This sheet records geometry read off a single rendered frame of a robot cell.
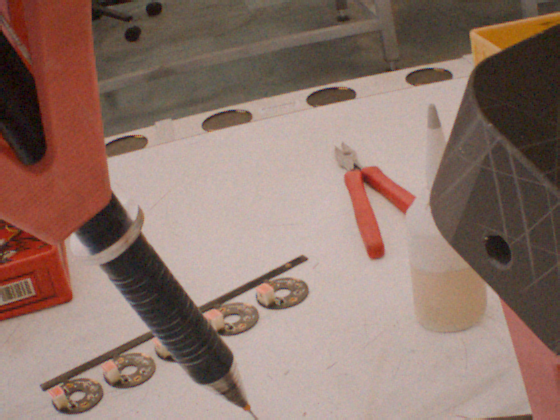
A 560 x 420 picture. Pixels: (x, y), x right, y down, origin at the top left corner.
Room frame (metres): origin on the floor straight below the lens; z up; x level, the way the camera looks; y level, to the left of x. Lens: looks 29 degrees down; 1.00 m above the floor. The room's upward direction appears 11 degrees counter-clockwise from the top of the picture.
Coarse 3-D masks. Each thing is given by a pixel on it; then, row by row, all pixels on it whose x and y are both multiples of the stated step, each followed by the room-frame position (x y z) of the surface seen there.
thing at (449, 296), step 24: (432, 120) 0.33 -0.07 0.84; (432, 144) 0.33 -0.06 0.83; (432, 168) 0.33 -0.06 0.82; (408, 216) 0.34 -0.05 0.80; (408, 240) 0.33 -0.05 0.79; (432, 240) 0.32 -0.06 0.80; (432, 264) 0.32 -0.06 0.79; (456, 264) 0.32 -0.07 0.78; (432, 288) 0.32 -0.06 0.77; (456, 288) 0.32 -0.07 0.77; (480, 288) 0.32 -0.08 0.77; (432, 312) 0.32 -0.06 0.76; (456, 312) 0.32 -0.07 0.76; (480, 312) 0.32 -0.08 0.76
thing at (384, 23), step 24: (336, 0) 3.11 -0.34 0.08; (360, 0) 2.75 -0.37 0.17; (384, 0) 2.51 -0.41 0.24; (360, 24) 2.51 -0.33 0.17; (384, 24) 2.51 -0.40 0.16; (240, 48) 2.48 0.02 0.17; (264, 48) 2.48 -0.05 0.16; (384, 48) 2.51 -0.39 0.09; (144, 72) 2.45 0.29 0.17; (168, 72) 2.46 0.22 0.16
